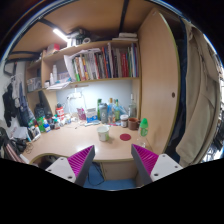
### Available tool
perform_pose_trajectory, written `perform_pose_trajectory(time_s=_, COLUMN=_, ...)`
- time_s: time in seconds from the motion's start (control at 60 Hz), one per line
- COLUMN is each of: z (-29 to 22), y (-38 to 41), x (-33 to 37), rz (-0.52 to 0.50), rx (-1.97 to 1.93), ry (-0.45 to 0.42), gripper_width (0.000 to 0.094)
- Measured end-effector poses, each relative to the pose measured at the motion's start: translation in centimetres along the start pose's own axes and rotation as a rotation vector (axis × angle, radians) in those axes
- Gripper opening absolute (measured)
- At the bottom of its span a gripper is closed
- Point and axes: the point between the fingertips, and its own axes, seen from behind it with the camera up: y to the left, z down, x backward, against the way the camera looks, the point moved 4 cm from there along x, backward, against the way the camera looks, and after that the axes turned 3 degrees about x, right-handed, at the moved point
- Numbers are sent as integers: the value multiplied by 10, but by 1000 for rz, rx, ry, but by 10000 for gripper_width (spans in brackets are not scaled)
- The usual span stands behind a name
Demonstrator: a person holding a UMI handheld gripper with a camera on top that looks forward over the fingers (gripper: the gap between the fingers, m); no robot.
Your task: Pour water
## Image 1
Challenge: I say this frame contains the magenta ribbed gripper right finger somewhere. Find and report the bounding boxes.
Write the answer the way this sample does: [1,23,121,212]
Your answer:
[131,144,182,185]

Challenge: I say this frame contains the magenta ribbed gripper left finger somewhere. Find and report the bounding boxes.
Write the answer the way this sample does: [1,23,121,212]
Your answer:
[46,146,95,186]

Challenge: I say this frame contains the grey water bottle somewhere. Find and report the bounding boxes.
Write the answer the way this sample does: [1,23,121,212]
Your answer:
[100,103,108,123]

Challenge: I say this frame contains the clear bottle with green cap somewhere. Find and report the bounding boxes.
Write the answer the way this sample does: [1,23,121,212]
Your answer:
[138,118,148,147]

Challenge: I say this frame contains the round dark red coaster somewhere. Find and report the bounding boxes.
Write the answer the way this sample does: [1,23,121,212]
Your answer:
[120,133,131,141]

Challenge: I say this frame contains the white plastic cup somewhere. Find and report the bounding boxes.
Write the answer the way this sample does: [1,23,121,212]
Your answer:
[97,126,109,142]

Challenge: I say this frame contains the brown ceramic mug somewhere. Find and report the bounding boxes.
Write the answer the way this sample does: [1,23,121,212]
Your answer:
[128,118,139,130]

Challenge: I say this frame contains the jar with white lid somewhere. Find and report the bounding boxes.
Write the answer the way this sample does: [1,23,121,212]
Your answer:
[120,114,128,128]

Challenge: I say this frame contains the blue and white packet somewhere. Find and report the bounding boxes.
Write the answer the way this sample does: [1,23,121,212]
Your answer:
[86,108,98,123]

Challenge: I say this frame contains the red and white canister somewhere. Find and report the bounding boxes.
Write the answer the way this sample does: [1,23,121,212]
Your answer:
[56,103,65,121]

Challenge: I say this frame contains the clear glass bottle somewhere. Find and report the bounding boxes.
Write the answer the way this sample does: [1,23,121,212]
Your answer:
[128,96,137,118]

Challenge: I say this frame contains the green bottle at back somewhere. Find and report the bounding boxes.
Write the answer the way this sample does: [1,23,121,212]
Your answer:
[97,99,102,120]

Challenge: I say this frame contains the wooden wardrobe door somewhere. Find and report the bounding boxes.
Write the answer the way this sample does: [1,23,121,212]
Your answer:
[138,8,180,154]

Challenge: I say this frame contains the beige hanging coat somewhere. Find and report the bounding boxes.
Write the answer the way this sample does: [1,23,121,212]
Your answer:
[176,20,221,167]

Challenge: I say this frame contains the row of books on shelf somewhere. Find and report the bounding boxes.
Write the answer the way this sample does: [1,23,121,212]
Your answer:
[64,43,139,82]

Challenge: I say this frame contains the wooden bookshelf unit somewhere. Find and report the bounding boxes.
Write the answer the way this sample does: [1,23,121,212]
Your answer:
[26,40,140,113]

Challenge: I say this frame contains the fluorescent tube light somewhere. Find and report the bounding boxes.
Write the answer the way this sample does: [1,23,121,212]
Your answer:
[53,28,68,42]

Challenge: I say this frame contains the dark clothes hanging on wall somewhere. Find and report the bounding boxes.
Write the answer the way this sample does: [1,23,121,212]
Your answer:
[2,76,29,127]

